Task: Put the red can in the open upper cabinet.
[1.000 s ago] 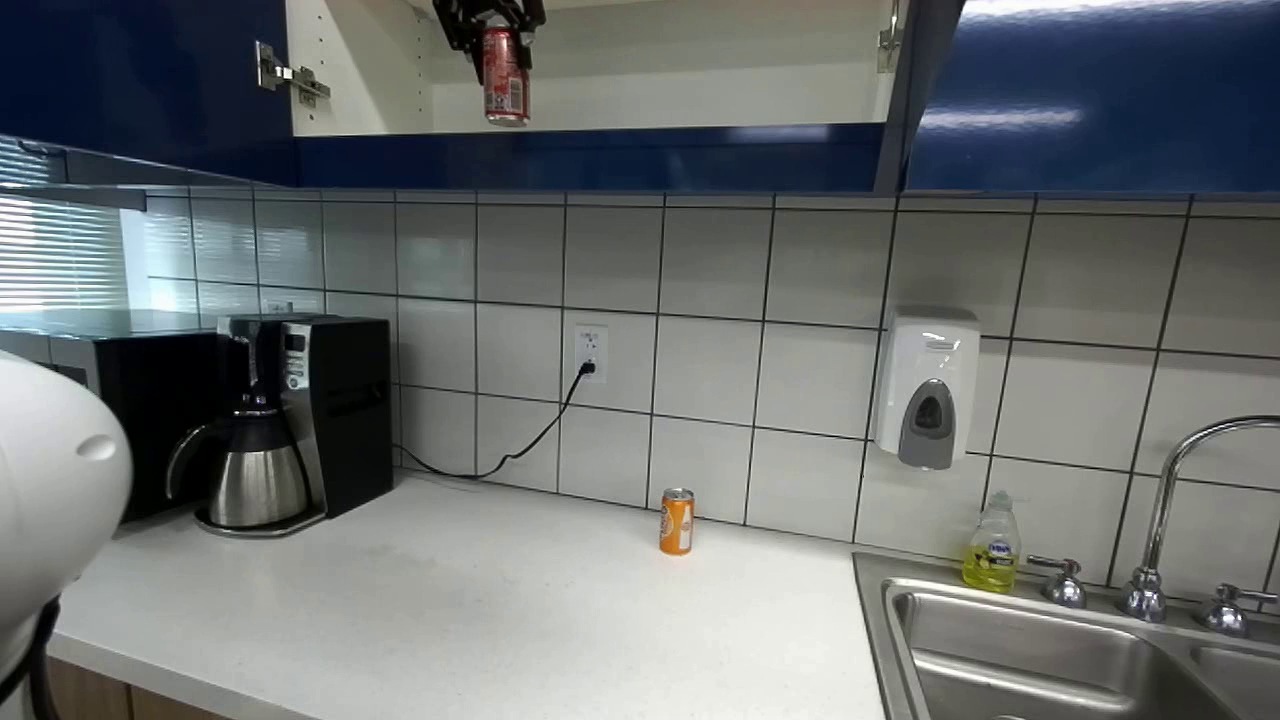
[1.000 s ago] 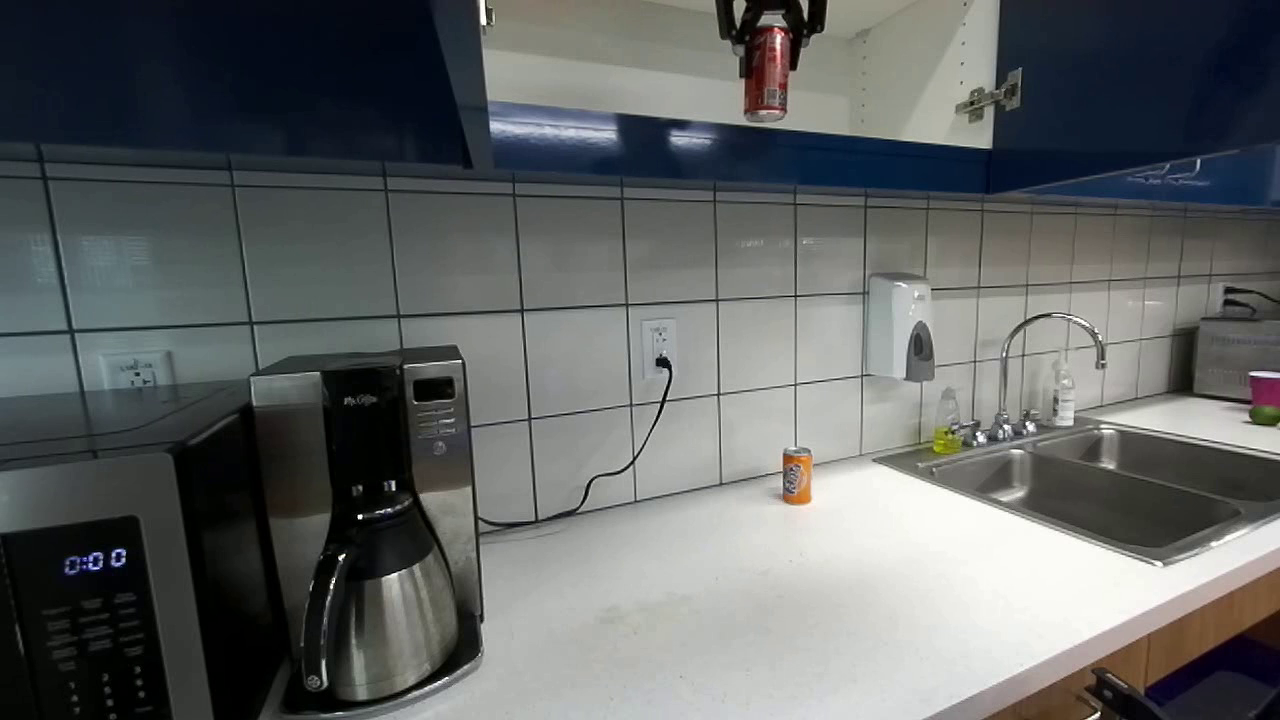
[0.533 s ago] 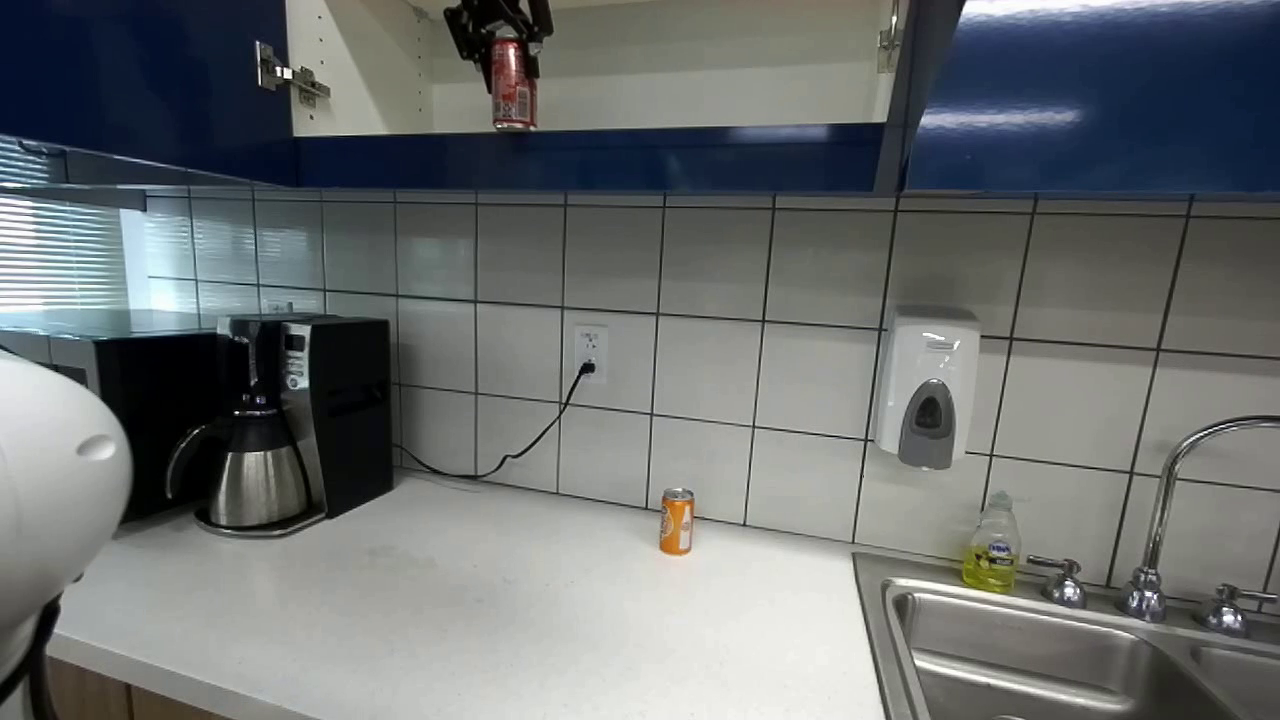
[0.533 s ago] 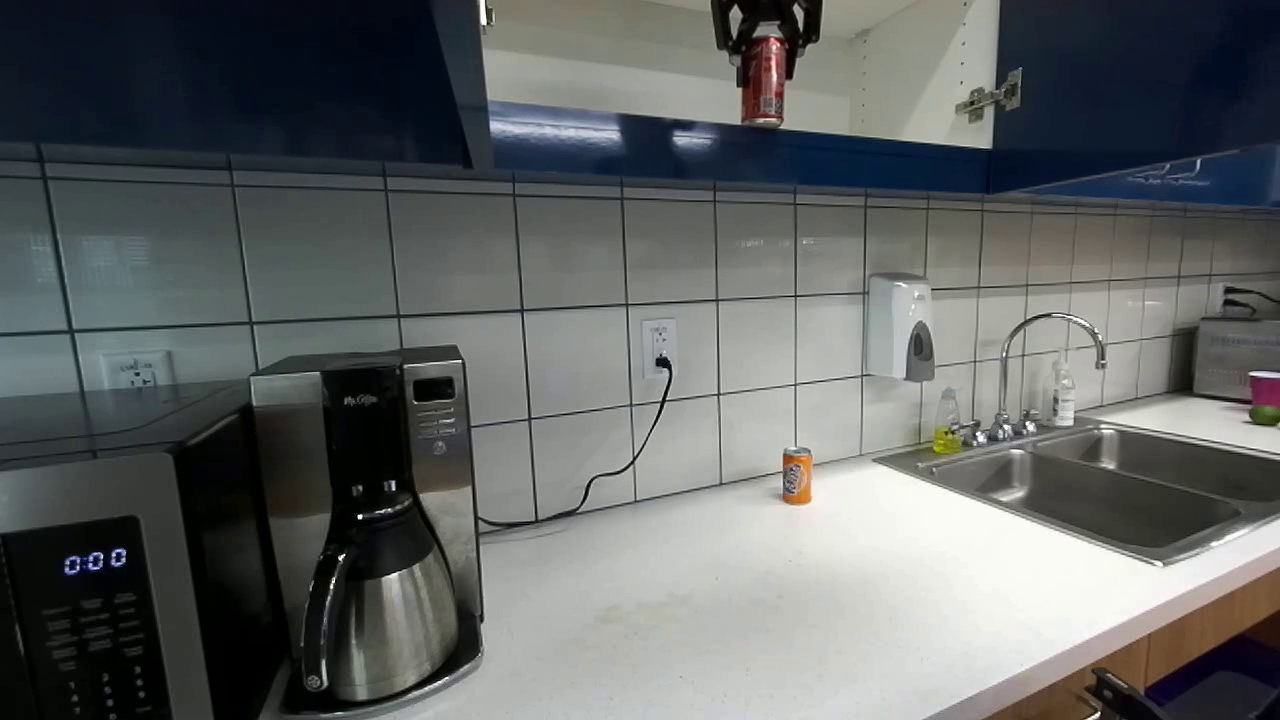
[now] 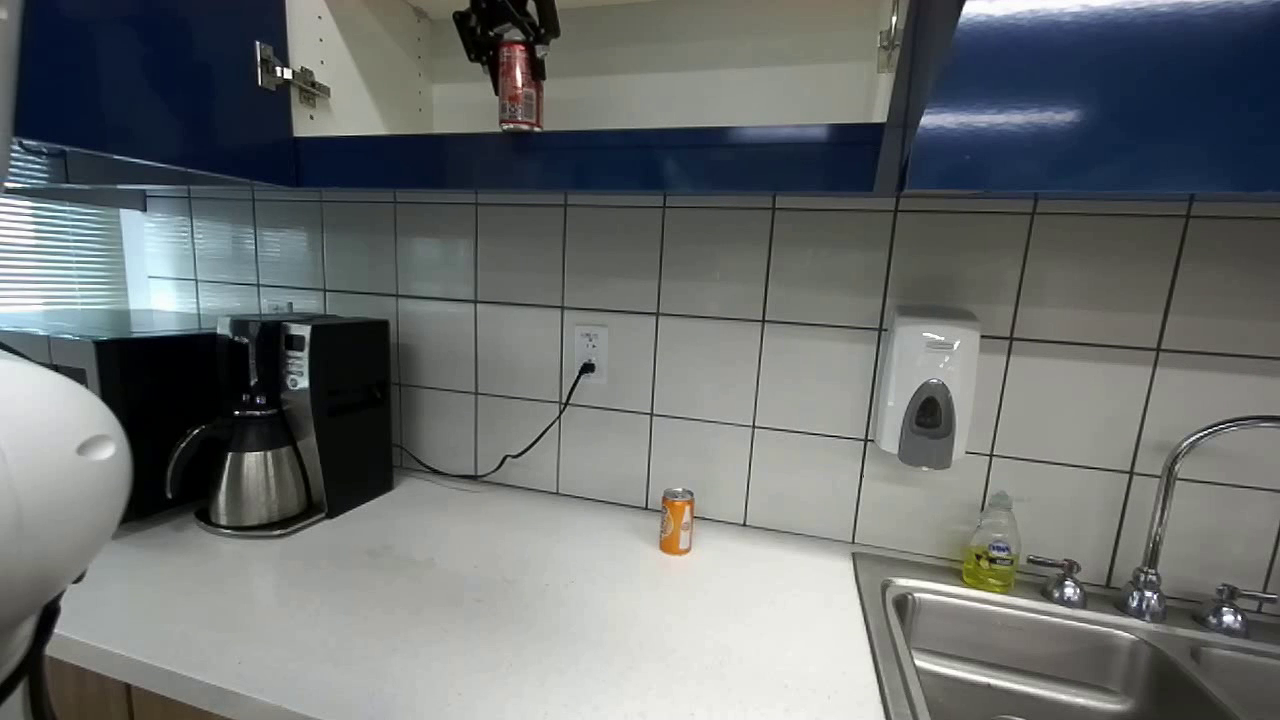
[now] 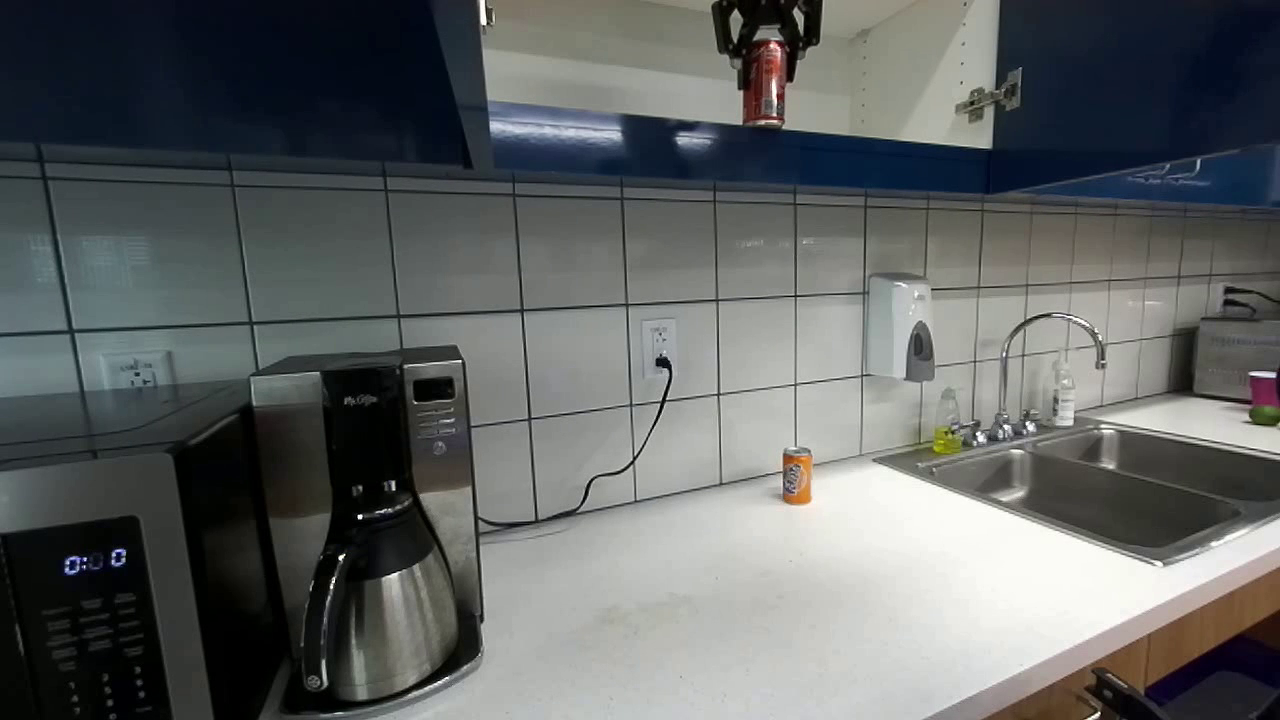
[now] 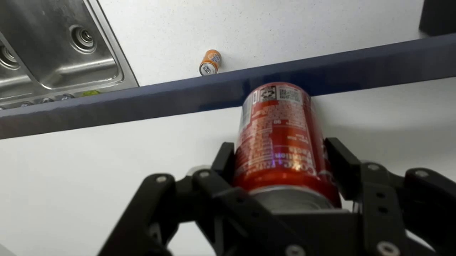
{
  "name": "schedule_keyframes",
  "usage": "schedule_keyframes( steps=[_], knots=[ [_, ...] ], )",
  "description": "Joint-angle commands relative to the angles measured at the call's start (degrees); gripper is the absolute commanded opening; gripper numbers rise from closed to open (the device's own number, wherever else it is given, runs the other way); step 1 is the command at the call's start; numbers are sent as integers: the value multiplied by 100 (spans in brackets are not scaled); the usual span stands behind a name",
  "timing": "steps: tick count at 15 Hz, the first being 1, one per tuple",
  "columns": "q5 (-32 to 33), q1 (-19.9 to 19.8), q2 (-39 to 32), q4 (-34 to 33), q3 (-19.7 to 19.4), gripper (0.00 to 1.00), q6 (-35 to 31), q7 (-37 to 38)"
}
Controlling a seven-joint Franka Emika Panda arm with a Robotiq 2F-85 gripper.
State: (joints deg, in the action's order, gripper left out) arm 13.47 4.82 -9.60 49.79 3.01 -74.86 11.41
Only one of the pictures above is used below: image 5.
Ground chrome gooseneck faucet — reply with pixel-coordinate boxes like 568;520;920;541
1117;413;1280;628

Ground wooden lower cabinet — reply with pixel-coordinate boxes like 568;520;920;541
38;652;234;720

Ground stainless steel sink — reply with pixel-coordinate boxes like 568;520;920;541
847;547;1280;720

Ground wide blue cabinet door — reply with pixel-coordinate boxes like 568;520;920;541
10;0;304;192

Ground red soda can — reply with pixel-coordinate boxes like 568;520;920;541
493;34;549;137

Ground orange soda can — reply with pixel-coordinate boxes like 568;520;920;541
657;485;699;560

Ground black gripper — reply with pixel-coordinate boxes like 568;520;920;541
450;0;565;72

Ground white window blinds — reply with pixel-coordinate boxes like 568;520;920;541
0;197;138;319

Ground white wall soap dispenser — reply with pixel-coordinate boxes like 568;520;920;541
872;313;983;477

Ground black coffee maker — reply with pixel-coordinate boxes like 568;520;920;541
234;313;401;541

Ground metal cabinet hinge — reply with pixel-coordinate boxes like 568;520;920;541
250;34;335;106
872;4;908;74

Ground yellow dish soap bottle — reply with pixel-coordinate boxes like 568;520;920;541
959;487;1028;598

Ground closed blue cabinet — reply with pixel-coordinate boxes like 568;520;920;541
906;0;1280;205

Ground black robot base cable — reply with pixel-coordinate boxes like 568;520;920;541
0;596;73;720

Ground black box appliance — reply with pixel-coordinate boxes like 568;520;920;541
93;329;258;528

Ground steel coffee carafe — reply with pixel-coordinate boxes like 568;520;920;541
159;378;325;541

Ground chrome faucet handle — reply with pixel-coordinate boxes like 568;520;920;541
1040;552;1092;613
1199;579;1259;638

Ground blue cabinet door seen edge-on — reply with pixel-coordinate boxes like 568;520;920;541
870;0;968;200

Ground black power cord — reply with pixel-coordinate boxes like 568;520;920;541
394;355;601;485

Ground white wall outlet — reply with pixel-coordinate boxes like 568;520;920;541
568;319;612;390

